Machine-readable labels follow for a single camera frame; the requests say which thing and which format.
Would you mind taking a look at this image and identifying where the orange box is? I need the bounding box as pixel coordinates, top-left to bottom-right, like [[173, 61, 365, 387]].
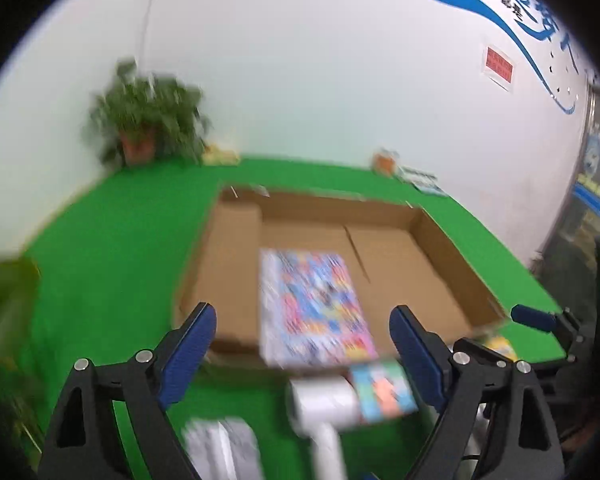
[[372, 149, 401, 176]]

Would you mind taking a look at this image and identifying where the small colourful cartoon box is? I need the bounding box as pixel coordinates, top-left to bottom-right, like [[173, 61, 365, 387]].
[[349, 360, 420, 423]]

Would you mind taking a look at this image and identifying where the glass door with blue stripe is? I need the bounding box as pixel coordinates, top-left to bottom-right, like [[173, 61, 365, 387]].
[[535, 70, 600, 281]]

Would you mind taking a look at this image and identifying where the red wall sign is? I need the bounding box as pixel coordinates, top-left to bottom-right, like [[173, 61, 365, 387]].
[[481, 42, 516, 92]]

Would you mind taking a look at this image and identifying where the colourful cartoon picture book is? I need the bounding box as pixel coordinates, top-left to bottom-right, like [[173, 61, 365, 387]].
[[259, 247, 381, 368]]

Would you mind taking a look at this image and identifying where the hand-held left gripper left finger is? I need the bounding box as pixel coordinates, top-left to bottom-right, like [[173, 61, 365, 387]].
[[39, 302, 217, 480]]

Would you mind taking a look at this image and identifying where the silver grey pack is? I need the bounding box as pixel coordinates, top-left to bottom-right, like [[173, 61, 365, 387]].
[[182, 416, 261, 480]]

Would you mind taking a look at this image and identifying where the potted green plant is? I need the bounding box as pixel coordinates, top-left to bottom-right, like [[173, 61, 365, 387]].
[[87, 60, 213, 167]]

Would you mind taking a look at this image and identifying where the brown cardboard box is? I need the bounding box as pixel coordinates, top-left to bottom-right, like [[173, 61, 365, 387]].
[[172, 184, 511, 368]]

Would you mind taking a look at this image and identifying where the yellow pack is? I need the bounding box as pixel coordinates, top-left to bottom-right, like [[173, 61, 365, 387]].
[[202, 142, 241, 166]]

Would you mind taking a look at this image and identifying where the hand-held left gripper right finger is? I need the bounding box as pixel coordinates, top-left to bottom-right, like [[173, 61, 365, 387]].
[[389, 305, 566, 480]]

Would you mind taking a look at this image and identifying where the yellow bottle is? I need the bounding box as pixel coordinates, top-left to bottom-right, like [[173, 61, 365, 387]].
[[480, 332, 518, 361]]

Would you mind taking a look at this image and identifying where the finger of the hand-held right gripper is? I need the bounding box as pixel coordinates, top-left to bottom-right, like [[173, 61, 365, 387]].
[[510, 304, 586, 366]]

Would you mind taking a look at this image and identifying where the green leafy plant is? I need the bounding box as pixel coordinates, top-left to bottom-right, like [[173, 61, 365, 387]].
[[0, 217, 43, 441]]

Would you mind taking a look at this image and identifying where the white hair dryer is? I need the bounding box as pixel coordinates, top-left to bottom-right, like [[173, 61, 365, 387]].
[[286, 375, 363, 480]]

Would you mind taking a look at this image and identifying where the green table cover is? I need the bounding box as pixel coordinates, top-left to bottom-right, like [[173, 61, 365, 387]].
[[17, 157, 573, 480]]

